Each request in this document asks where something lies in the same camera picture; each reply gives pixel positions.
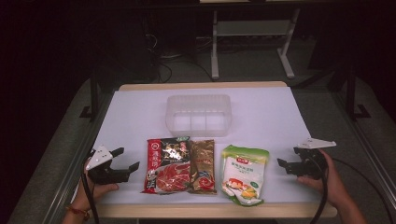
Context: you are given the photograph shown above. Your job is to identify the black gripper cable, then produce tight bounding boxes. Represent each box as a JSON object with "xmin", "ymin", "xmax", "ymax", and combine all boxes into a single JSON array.
[
  {"xmin": 81, "ymin": 164, "xmax": 101, "ymax": 224},
  {"xmin": 306, "ymin": 154, "xmax": 330, "ymax": 224}
]

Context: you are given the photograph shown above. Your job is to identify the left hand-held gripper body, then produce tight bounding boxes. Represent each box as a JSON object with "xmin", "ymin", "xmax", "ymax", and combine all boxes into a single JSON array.
[{"xmin": 85, "ymin": 145, "xmax": 114, "ymax": 185}]

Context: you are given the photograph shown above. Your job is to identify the thin black cable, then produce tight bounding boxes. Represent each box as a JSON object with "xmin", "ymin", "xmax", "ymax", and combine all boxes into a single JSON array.
[{"xmin": 331, "ymin": 157, "xmax": 395, "ymax": 224}]

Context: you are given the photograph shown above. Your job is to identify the black floor cable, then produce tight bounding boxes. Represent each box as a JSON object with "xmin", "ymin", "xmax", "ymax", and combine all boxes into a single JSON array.
[{"xmin": 146, "ymin": 32, "xmax": 216, "ymax": 84}]

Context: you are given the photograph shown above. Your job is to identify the gold sauce packet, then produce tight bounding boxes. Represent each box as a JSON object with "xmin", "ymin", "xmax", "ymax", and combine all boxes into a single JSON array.
[{"xmin": 186, "ymin": 139, "xmax": 219, "ymax": 196}]

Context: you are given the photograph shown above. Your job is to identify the black metal stand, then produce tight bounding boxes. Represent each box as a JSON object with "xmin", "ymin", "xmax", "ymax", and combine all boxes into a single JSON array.
[
  {"xmin": 78, "ymin": 77, "xmax": 101, "ymax": 121},
  {"xmin": 343, "ymin": 65, "xmax": 372, "ymax": 121}
]

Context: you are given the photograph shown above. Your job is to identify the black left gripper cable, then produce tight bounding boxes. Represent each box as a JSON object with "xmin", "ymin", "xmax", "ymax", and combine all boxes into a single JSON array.
[{"xmin": 81, "ymin": 164, "xmax": 101, "ymax": 224}]

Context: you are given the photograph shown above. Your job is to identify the red and black sauce packet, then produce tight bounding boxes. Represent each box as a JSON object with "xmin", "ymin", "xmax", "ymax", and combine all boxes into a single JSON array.
[{"xmin": 141, "ymin": 135, "xmax": 191, "ymax": 196}]

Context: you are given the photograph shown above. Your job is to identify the translucent plastic bin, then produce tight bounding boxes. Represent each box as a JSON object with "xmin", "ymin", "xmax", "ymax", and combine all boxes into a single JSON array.
[{"xmin": 164, "ymin": 93, "xmax": 232, "ymax": 138}]

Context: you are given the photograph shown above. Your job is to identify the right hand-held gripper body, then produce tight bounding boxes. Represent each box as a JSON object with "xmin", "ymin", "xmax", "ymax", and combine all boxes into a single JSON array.
[{"xmin": 293, "ymin": 138, "xmax": 337, "ymax": 180}]

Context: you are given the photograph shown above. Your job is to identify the person's left hand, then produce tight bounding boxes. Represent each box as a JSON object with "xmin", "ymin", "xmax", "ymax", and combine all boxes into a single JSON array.
[{"xmin": 73, "ymin": 161, "xmax": 120, "ymax": 213}]

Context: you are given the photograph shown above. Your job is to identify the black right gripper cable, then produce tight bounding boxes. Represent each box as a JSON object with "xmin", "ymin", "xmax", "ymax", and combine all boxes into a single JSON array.
[{"xmin": 306, "ymin": 154, "xmax": 330, "ymax": 224}]

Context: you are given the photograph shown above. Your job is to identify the aluminium frame rail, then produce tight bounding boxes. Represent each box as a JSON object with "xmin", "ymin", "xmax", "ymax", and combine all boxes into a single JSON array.
[
  {"xmin": 41, "ymin": 92, "xmax": 115, "ymax": 224},
  {"xmin": 330, "ymin": 92, "xmax": 396, "ymax": 206}
]

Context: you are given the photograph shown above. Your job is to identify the red string bracelet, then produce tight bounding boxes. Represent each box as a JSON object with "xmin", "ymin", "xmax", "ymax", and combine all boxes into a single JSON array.
[{"xmin": 65, "ymin": 204, "xmax": 92, "ymax": 220}]

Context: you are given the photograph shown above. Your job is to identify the white metal stand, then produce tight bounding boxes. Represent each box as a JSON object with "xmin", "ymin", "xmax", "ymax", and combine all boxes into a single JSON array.
[{"xmin": 210, "ymin": 7, "xmax": 302, "ymax": 80}]

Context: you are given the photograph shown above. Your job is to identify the person's right hand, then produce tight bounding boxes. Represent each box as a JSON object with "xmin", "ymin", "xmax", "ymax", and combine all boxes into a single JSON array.
[{"xmin": 297, "ymin": 148, "xmax": 347, "ymax": 208}]

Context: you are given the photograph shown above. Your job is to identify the white and green packet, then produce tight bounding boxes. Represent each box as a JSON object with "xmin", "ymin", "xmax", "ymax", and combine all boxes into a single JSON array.
[{"xmin": 219, "ymin": 144, "xmax": 271, "ymax": 207}]

